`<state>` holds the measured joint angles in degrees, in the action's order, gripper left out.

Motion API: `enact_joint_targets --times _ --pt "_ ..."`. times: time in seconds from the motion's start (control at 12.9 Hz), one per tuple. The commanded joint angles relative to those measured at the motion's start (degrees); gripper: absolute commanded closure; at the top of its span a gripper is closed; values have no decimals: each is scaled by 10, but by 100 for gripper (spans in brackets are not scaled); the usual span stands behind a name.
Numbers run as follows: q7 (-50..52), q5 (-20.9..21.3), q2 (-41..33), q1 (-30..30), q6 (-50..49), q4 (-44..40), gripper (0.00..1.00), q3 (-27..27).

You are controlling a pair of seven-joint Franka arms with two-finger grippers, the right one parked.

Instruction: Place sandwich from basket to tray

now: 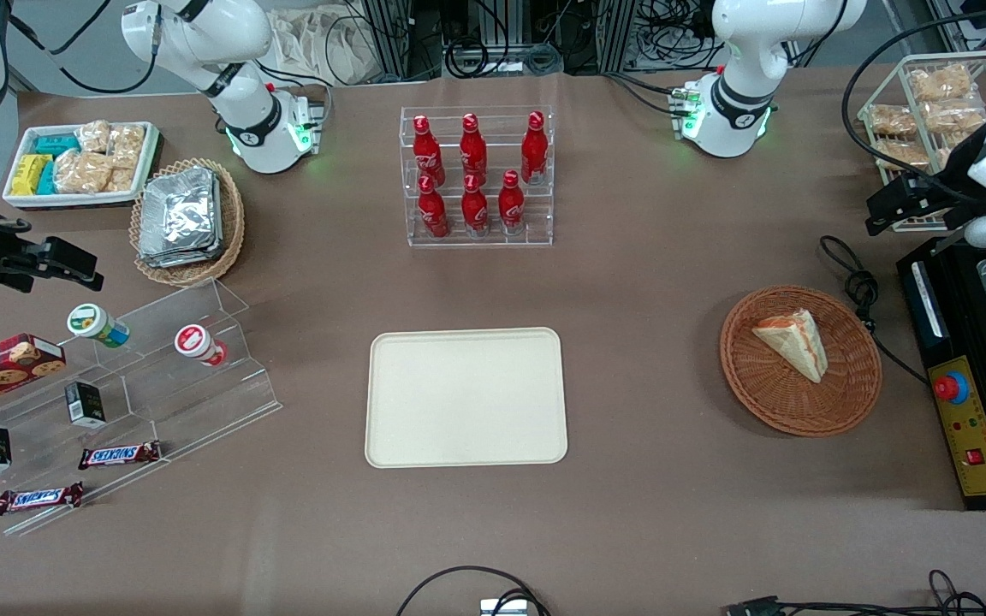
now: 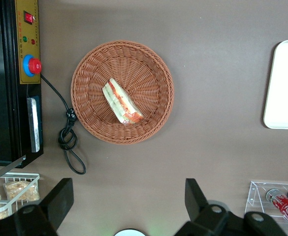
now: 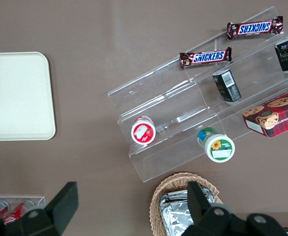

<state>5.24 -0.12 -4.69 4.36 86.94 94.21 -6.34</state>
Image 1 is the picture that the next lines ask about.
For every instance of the beige cloth bag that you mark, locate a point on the beige cloth bag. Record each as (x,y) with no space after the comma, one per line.
(313,43)

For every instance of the white rectangular snack bin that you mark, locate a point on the white rectangular snack bin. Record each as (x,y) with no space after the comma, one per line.
(22,201)

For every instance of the teal snack packet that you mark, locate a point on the teal snack packet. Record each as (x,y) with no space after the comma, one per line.
(47,180)
(56,145)

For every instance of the small silver device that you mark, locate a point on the small silver device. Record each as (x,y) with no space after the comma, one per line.
(503,607)

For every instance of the red lid white cup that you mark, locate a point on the red lid white cup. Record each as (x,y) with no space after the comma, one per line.
(195,342)

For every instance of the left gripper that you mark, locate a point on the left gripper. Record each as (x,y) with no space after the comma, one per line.
(945,192)

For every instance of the yellow snack packet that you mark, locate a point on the yellow snack packet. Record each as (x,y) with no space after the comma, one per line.
(28,174)

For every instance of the red cola bottle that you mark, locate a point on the red cola bottle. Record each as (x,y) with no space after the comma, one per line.
(474,210)
(433,212)
(427,154)
(473,152)
(511,207)
(534,152)

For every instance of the brown snickers bar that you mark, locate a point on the brown snickers bar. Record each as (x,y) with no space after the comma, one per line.
(39,498)
(119,455)

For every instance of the green lid white cup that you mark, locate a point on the green lid white cup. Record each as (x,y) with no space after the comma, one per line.
(92,323)

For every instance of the silver foil packet stack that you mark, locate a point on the silver foil packet stack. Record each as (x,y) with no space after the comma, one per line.
(181,218)

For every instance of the red emergency stop button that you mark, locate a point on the red emergency stop button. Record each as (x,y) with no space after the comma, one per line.
(951,387)

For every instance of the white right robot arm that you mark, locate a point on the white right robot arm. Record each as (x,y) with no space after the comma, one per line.
(202,34)

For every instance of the round brown wicker basket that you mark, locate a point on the round brown wicker basket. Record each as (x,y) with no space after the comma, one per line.
(801,402)

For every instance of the beige plastic tray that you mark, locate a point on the beige plastic tray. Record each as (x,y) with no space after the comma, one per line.
(466,398)

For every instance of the triangle sandwich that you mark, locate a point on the triangle sandwich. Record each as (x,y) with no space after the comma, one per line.
(794,344)

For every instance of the black appliance with yellow panel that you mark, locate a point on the black appliance with yellow panel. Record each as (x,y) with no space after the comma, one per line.
(985,462)

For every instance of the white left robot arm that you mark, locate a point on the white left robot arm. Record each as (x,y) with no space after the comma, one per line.
(741,51)

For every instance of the clear bag of rice crackers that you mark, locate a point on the clear bag of rice crackers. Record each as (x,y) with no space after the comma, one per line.
(93,135)
(127,144)
(82,171)
(121,180)

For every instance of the clear acrylic stepped shelf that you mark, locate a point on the clear acrylic stepped shelf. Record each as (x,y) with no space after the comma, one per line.
(185,402)

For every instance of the oval light wicker basket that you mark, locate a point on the oval light wicker basket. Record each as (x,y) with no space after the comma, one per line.
(232,231)

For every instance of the clear acrylic bottle rack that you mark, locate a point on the clear acrylic bottle rack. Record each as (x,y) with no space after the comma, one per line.
(493,235)

